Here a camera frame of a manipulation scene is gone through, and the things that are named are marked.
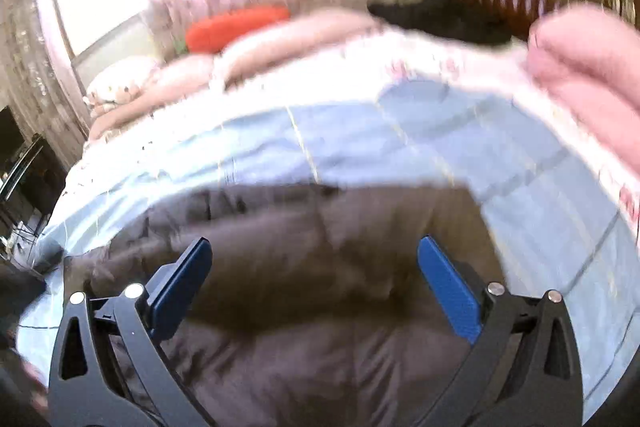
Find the pink pillow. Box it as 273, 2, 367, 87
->
219, 8, 387, 84
89, 53, 222, 141

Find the orange carrot plush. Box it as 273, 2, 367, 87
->
184, 5, 292, 56

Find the black monitor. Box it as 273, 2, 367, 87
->
0, 105, 22, 168

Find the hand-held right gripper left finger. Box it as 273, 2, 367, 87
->
47, 236, 223, 427

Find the folded pink blanket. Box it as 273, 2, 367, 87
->
524, 3, 640, 182

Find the glass top desk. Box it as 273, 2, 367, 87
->
0, 133, 67, 269

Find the white floral pillow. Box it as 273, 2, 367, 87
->
84, 55, 162, 118

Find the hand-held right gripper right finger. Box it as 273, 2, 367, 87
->
417, 235, 586, 427

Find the brown hooded puffer jacket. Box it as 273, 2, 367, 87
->
61, 183, 507, 427

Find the cartoon print bed sheet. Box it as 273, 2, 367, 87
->
16, 28, 640, 427

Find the black cloth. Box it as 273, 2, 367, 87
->
367, 0, 514, 48

